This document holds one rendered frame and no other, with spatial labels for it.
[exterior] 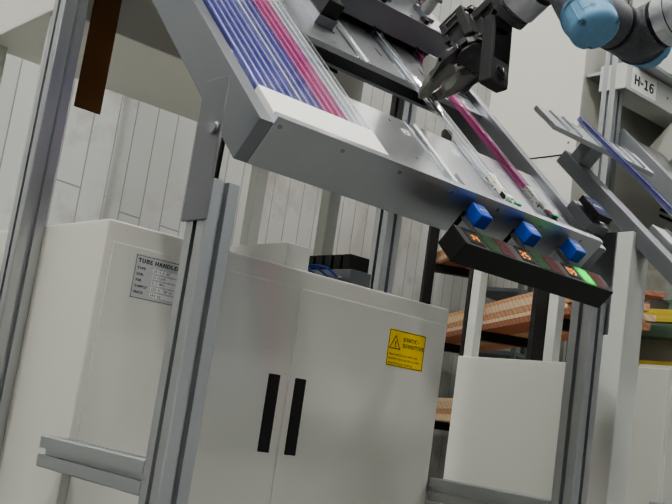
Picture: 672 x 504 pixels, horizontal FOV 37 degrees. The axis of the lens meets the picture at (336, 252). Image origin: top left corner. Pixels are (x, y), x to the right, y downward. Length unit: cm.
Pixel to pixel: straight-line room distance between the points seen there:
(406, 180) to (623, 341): 72
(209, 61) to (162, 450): 49
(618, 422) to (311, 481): 59
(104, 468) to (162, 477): 14
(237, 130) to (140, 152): 393
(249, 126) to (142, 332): 39
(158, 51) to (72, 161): 271
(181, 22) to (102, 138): 331
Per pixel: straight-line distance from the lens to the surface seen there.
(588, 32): 152
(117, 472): 123
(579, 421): 165
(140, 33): 188
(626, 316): 193
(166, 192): 525
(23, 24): 193
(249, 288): 155
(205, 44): 134
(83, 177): 462
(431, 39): 194
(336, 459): 168
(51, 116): 163
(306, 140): 123
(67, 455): 134
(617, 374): 192
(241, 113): 122
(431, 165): 146
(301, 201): 610
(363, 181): 130
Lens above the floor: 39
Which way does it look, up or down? 9 degrees up
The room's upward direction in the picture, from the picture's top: 8 degrees clockwise
